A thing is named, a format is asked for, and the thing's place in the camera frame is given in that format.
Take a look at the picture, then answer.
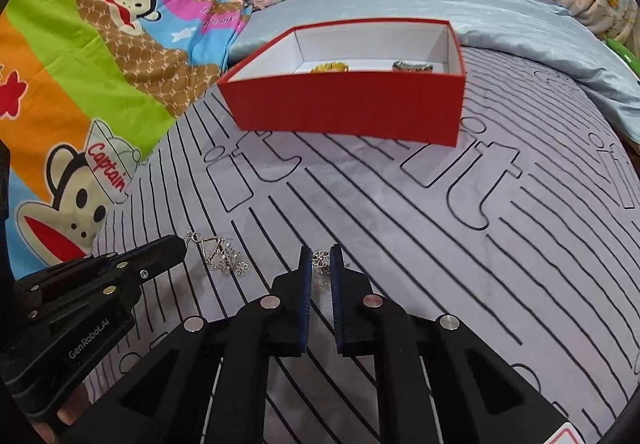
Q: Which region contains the silver metal link bracelet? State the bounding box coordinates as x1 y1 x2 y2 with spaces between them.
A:
391 59 435 73

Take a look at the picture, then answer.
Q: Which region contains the person's left hand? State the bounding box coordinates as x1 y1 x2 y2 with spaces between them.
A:
39 388 97 442

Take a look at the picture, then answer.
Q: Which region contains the red cardboard box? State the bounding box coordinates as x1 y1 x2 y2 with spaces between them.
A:
216 17 468 147

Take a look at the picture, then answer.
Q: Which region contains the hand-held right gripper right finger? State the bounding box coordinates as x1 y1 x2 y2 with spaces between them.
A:
330 244 571 444

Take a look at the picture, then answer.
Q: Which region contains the silver flower chain jewelry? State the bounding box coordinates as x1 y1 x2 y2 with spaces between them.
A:
185 231 251 277

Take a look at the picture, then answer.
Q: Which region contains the small silver flower jewelry piece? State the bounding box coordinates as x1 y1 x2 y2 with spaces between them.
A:
311 248 332 277

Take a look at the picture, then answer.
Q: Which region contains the green object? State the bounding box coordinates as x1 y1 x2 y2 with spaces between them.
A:
605 38 640 75

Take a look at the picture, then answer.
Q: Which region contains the colourful monkey printed blanket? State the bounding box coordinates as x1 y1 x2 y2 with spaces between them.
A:
0 0 256 280

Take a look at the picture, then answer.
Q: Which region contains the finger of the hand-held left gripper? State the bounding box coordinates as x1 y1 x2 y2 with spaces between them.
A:
15 234 188 306
30 268 151 325

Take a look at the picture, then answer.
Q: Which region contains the light blue satin quilt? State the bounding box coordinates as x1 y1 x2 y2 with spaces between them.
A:
227 0 640 112

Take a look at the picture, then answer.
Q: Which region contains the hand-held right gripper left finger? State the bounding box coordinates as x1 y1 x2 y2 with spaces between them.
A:
65 244 313 444

